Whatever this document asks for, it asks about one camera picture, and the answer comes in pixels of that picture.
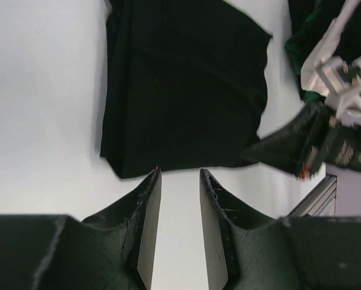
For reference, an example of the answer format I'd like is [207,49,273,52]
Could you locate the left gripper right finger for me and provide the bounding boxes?
[200,169,361,290]

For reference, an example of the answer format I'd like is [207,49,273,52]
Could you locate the right aluminium frame post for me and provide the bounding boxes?
[288,174,337,217]

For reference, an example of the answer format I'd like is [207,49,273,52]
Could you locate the black t-shirt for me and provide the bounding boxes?
[100,1,271,178]

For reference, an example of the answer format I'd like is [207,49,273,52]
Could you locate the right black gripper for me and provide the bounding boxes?
[241,102,361,179]

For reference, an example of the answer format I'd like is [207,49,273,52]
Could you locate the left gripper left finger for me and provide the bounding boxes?
[0,169,161,290]

